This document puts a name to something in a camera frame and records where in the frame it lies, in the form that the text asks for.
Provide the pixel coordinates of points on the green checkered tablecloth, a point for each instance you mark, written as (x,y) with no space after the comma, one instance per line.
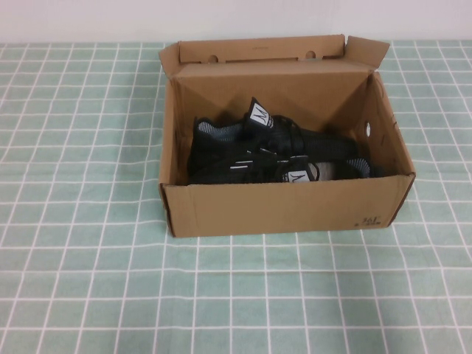
(73,184)

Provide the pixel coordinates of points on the brown cardboard shoe box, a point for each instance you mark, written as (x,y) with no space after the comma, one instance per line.
(276,210)

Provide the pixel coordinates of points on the black sneaker with white stripes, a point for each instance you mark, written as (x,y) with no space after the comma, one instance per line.
(298,177)

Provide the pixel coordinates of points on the black sneaker with upright tongue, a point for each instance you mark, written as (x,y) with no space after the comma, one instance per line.
(217,129)

